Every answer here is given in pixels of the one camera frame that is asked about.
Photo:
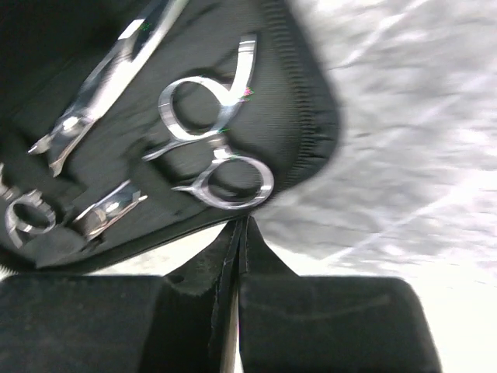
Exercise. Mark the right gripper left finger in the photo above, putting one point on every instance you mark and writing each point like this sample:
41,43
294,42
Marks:
171,323

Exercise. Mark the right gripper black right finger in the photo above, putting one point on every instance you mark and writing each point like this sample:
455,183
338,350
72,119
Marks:
293,323

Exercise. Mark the silver hair scissors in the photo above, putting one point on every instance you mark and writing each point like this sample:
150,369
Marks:
29,213
229,99

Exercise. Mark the black zippered tool case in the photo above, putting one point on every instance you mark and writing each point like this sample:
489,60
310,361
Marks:
289,120

